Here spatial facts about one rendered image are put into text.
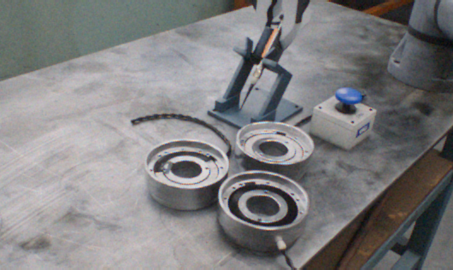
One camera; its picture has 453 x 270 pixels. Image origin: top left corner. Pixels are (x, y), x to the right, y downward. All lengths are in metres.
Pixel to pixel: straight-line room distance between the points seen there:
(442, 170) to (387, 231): 0.29
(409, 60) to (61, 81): 0.64
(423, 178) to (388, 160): 0.46
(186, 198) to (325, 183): 0.20
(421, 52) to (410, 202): 0.32
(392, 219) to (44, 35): 1.72
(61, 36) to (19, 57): 0.21
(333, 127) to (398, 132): 0.13
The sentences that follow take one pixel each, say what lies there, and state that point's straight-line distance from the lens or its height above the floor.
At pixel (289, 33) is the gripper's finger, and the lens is 0.79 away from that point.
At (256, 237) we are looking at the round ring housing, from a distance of 0.57.
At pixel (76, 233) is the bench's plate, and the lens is 0.61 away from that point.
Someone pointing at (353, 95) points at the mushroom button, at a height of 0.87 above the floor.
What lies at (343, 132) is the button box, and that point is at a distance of 0.78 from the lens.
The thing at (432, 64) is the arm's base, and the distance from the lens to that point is 1.03.
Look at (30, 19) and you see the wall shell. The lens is 2.31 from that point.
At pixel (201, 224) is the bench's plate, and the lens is 0.61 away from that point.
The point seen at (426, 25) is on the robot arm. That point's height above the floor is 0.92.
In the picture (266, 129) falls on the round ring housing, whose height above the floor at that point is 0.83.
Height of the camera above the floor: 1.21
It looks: 32 degrees down
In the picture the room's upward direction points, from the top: 5 degrees clockwise
